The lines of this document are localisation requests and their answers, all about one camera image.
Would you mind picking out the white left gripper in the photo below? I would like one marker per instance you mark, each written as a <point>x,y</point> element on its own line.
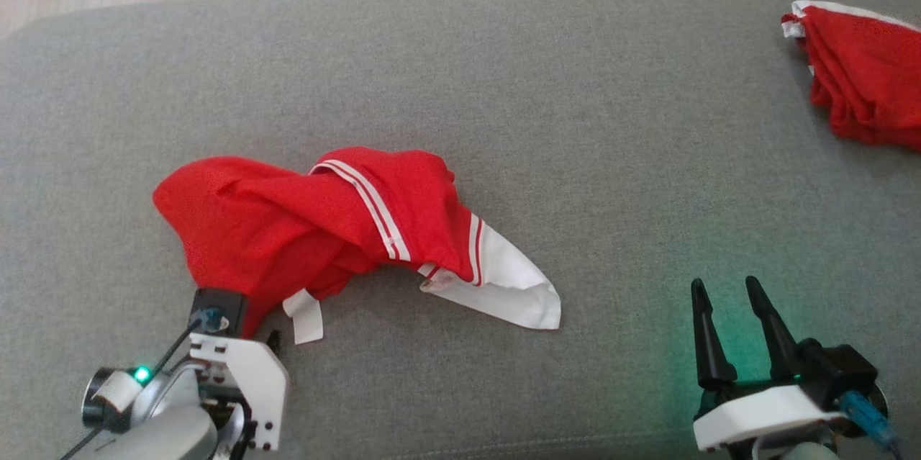
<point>245,381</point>

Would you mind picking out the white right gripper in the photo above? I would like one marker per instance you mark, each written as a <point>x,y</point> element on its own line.
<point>763,417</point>

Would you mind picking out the red jersey with white trim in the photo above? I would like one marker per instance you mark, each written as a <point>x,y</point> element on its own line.
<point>870,78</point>

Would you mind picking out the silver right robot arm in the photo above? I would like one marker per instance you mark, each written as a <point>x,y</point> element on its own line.
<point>806,453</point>

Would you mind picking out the grey fabric sofa seat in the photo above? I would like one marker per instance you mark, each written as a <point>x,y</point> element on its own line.
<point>575,158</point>

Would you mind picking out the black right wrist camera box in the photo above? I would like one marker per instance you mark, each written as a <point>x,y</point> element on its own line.
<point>838,373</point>

